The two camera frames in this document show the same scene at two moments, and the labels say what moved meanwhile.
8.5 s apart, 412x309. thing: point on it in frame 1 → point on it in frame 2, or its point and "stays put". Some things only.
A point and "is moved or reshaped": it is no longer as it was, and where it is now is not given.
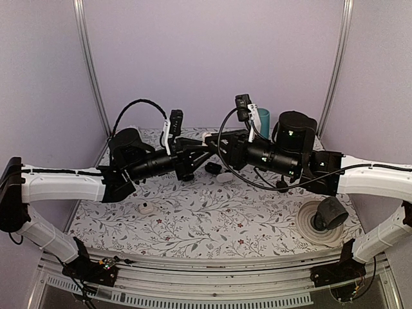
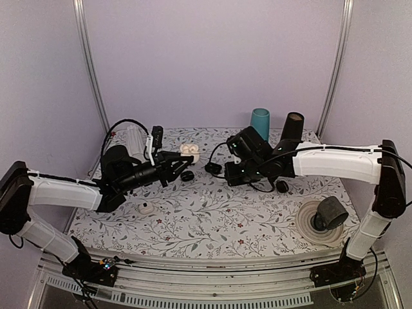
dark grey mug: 330,214 stays put
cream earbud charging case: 207,134 is moved or reshaped
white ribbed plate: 329,237 stays put
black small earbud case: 281,185 stays put
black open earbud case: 213,168 stays put
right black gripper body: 277,161 → 252,172
